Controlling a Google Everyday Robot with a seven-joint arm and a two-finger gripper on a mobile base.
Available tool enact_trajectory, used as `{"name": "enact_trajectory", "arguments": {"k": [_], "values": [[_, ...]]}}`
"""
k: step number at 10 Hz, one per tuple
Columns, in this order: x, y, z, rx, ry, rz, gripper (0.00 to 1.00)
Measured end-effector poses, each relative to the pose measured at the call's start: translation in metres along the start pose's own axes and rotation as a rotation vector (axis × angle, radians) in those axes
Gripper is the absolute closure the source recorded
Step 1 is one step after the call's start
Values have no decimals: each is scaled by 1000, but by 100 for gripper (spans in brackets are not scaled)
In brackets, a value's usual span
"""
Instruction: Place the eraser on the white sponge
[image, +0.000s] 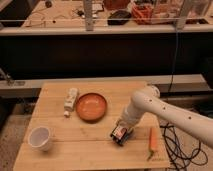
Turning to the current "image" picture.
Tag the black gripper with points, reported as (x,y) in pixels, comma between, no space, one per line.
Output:
(120,134)

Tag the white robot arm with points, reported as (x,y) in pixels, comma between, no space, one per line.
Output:
(148,99)

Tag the white sponge block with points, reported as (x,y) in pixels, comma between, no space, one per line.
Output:
(70,101)

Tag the orange carrot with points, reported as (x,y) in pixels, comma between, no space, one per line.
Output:
(152,142)

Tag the orange round plate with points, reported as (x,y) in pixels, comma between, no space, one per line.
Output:
(91,107)

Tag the wooden board table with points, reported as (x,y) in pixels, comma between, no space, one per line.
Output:
(80,146)

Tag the white cup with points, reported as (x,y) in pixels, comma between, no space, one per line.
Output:
(40,138)

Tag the black object on bench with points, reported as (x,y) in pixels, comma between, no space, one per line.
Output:
(119,17)

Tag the orange box on bench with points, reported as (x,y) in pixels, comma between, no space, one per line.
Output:
(141,14)

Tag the aluminium frame post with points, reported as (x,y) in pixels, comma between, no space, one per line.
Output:
(87,4)

